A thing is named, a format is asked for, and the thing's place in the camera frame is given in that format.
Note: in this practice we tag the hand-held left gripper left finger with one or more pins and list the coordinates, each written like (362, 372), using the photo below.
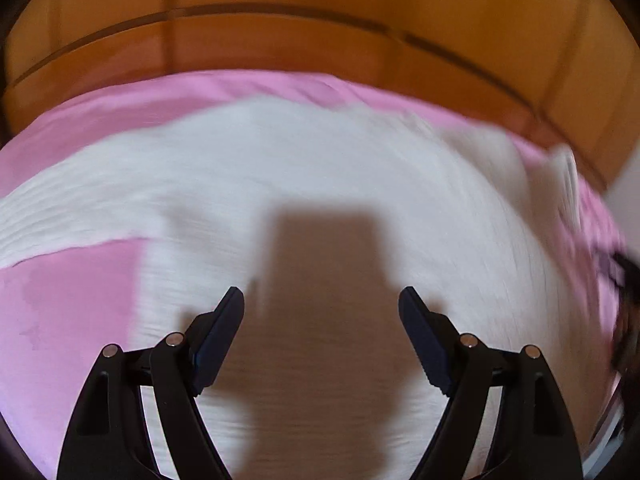
(220, 330)

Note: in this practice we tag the white knitted sweater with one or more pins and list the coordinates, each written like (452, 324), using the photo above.
(320, 185)

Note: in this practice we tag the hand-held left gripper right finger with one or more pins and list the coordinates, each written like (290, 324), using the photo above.
(425, 332)

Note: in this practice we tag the wooden panelled headboard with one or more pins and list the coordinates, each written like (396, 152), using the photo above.
(320, 25)

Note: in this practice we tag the pink bed sheet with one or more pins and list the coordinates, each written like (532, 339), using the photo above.
(65, 305)

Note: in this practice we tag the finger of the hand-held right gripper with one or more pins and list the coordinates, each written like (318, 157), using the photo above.
(626, 269)

